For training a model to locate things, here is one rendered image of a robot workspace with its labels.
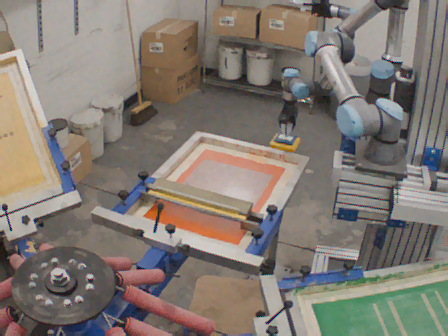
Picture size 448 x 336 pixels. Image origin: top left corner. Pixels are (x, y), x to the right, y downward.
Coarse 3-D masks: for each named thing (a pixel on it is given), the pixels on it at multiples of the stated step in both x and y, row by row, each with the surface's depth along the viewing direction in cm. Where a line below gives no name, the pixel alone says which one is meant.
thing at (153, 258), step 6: (150, 252) 169; (156, 252) 169; (162, 252) 169; (168, 252) 172; (144, 258) 166; (150, 258) 166; (156, 258) 167; (162, 258) 168; (138, 264) 163; (144, 264) 164; (150, 264) 164; (156, 264) 164; (162, 264) 169
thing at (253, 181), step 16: (240, 176) 228; (256, 176) 229; (272, 176) 229; (224, 192) 217; (240, 192) 218; (256, 192) 218; (256, 208) 208; (208, 224) 198; (224, 224) 198; (224, 240) 190; (240, 240) 190
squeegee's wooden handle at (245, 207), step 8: (160, 184) 202; (168, 184) 202; (176, 184) 202; (184, 184) 202; (184, 192) 199; (192, 192) 198; (200, 192) 198; (208, 192) 198; (208, 200) 195; (216, 200) 195; (224, 200) 194; (232, 200) 194; (240, 200) 194; (240, 208) 191; (248, 208) 191
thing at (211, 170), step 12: (204, 156) 242; (216, 156) 243; (228, 156) 243; (192, 168) 233; (204, 168) 233; (216, 168) 234; (228, 168) 234; (180, 180) 224; (192, 180) 224; (204, 180) 225; (216, 180) 225; (228, 180) 226; (216, 192) 217; (156, 204) 208; (168, 204) 208; (144, 216) 201; (168, 216) 201; (180, 216) 202; (192, 216) 202; (180, 228) 195
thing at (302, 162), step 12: (192, 144) 245; (216, 144) 251; (228, 144) 248; (240, 144) 246; (252, 144) 247; (180, 156) 235; (264, 156) 244; (276, 156) 241; (288, 156) 238; (300, 156) 238; (168, 168) 226; (300, 168) 229; (288, 180) 220; (288, 192) 212; (276, 204) 205; (132, 216) 194; (204, 240) 184
